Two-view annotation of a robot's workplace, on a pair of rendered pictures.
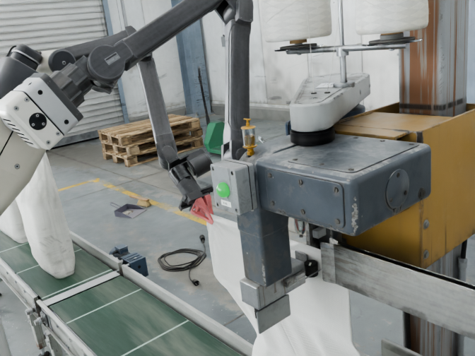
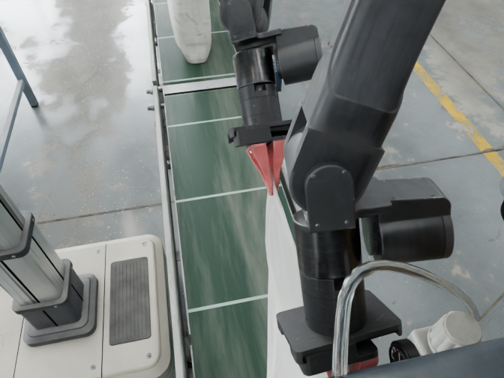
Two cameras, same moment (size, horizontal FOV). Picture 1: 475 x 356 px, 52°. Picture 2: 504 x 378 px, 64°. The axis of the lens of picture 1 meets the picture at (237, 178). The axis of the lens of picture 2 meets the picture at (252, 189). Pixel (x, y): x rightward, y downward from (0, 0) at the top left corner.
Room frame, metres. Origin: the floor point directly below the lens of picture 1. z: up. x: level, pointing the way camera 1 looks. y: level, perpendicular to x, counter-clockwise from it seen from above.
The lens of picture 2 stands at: (0.93, -0.05, 1.50)
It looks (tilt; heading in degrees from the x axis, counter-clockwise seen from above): 49 degrees down; 26
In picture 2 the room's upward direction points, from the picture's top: straight up
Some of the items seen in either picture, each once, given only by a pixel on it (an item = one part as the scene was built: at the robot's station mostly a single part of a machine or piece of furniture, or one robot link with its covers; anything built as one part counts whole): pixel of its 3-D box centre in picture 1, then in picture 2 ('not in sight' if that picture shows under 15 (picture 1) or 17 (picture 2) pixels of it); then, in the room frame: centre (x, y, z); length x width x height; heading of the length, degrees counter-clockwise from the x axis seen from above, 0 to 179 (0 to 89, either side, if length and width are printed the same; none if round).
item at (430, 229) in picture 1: (411, 175); not in sight; (1.12, -0.42, 1.18); 0.34 x 0.25 x 0.31; 128
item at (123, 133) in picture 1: (149, 128); not in sight; (6.83, 1.16, 0.36); 1.20 x 0.82 x 0.14; 124
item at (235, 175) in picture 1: (233, 186); not in sight; (0.88, 0.01, 1.28); 0.08 x 0.05 x 0.09; 38
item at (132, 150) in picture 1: (152, 138); not in sight; (6.88, 1.14, 0.22); 1.21 x 0.84 x 0.14; 128
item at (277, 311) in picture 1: (266, 309); not in sight; (0.92, -0.03, 0.98); 0.09 x 0.05 x 0.05; 128
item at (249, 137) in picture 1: (249, 136); not in sight; (0.93, -0.03, 1.37); 0.03 x 0.02 x 0.03; 38
